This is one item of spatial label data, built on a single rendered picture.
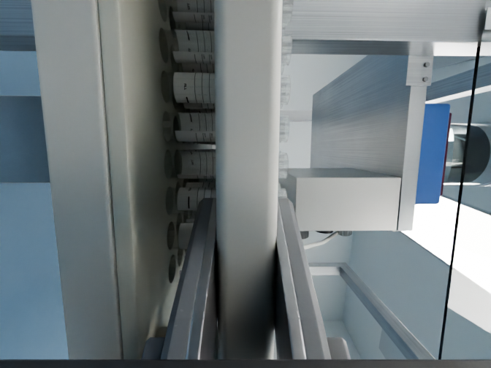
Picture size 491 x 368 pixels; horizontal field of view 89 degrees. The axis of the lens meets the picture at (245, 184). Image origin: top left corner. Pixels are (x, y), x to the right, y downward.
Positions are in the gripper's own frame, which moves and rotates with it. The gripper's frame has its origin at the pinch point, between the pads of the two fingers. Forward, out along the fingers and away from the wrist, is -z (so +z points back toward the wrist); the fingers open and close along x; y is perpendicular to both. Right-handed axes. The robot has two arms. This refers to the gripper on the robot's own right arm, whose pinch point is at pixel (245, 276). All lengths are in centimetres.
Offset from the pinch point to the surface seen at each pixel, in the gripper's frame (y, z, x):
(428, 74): 6, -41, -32
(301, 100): 133, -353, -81
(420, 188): 25, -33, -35
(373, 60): 7, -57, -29
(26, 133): 20, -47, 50
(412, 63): 4, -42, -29
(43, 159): 25, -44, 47
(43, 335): 132, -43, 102
